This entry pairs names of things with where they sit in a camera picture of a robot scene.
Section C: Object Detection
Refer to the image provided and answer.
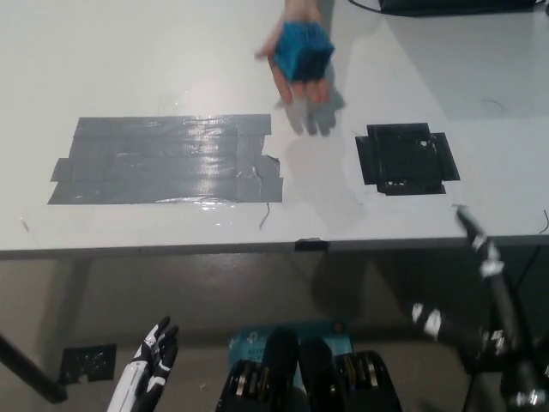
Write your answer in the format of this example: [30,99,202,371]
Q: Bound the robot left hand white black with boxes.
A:
[106,316,180,412]

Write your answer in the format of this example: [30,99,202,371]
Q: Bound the person's bare hand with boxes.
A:
[254,0,340,108]

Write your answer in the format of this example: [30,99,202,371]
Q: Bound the blue rubik's cube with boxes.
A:
[272,20,336,84]

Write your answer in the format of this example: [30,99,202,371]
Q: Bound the black tape floor marking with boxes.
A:
[58,342,118,385]

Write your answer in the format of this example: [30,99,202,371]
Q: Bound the black slanted pole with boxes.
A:
[0,330,69,405]

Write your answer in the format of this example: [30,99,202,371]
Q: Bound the black keyboard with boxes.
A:
[378,0,546,19]

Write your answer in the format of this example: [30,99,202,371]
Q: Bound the black tape square patch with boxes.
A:
[354,122,462,197]

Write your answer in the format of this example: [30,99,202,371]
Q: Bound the small black tape strip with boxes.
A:
[294,236,331,253]

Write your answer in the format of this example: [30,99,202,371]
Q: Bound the black cable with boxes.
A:
[347,0,383,13]

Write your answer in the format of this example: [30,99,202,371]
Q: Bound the grey duct tape patch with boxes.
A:
[46,113,285,206]

